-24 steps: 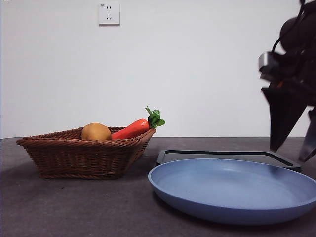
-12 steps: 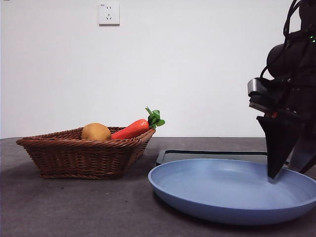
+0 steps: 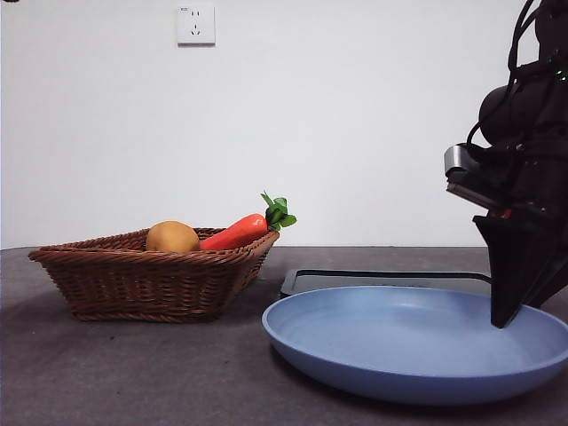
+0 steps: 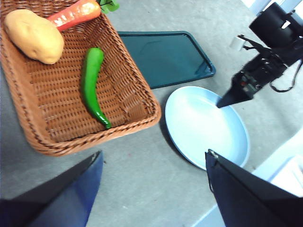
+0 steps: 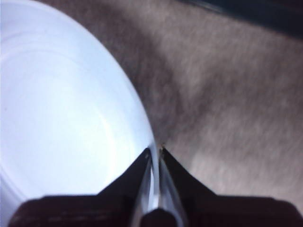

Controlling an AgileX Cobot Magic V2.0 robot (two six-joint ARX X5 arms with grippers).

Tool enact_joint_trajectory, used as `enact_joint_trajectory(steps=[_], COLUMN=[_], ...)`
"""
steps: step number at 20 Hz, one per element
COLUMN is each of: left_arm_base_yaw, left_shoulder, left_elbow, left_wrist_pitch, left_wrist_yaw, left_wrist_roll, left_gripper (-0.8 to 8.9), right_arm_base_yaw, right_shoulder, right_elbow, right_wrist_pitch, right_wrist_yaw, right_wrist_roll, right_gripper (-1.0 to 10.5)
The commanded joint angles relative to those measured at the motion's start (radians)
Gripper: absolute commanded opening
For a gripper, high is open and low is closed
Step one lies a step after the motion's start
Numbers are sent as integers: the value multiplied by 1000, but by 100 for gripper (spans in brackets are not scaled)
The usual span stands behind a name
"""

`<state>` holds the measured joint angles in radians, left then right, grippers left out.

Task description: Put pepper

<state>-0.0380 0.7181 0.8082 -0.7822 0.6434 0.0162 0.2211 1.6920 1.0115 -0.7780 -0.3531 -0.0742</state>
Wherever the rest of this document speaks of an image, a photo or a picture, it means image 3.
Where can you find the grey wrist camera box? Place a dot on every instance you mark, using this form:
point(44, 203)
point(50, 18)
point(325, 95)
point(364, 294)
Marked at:
point(455, 160)

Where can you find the orange carrot with green leaves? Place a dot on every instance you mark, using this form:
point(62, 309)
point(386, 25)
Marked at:
point(239, 233)

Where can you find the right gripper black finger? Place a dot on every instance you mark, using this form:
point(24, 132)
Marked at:
point(510, 266)
point(552, 281)

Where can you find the brown wicker basket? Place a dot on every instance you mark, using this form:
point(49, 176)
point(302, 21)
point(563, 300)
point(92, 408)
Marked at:
point(133, 284)

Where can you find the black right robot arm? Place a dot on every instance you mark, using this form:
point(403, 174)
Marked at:
point(506, 111)

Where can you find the white wall socket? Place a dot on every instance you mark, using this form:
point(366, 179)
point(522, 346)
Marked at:
point(196, 26)

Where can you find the yellow-brown potato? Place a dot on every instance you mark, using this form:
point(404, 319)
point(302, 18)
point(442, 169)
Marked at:
point(172, 239)

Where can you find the blue round plate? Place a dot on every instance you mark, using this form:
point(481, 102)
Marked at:
point(390, 341)

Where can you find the black rectangular tray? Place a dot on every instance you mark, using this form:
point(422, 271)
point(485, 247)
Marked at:
point(302, 280)

